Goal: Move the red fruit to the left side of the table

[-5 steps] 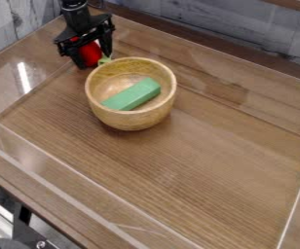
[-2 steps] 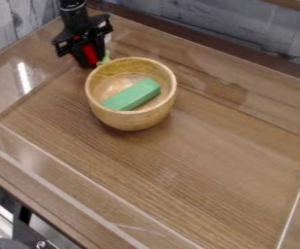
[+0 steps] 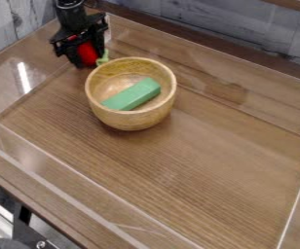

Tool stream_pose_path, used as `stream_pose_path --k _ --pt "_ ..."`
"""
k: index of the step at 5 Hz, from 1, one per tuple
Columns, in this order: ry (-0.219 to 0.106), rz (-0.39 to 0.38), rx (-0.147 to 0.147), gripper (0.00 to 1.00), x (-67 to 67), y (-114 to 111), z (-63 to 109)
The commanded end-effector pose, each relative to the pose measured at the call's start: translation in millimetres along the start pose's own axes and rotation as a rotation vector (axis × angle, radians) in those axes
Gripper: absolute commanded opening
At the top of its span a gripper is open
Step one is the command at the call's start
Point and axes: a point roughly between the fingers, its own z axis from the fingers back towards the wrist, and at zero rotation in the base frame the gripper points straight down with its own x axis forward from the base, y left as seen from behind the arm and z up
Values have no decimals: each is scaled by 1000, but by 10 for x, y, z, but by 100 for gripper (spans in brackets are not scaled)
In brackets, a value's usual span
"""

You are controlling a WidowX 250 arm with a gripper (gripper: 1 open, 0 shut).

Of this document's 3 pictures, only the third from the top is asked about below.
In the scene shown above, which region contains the green rectangular block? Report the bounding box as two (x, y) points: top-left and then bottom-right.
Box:
(100, 78), (162, 111)

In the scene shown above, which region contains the clear acrylic tray wall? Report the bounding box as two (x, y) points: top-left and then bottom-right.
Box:
(0, 18), (300, 249)

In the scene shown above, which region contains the wooden bowl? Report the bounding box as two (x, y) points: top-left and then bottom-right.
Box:
(84, 56), (176, 131)

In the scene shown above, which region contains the black table leg bracket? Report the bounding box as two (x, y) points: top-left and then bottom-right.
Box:
(11, 200), (72, 249)

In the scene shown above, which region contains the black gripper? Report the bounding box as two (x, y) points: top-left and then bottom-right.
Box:
(49, 12), (107, 68)

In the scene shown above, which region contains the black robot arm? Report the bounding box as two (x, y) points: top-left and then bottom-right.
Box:
(49, 0), (108, 68)

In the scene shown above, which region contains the clear acrylic corner bracket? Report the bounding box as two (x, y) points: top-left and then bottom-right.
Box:
(104, 14), (112, 44)

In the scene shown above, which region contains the red plush strawberry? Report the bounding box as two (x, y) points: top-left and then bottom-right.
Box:
(67, 35), (108, 67)

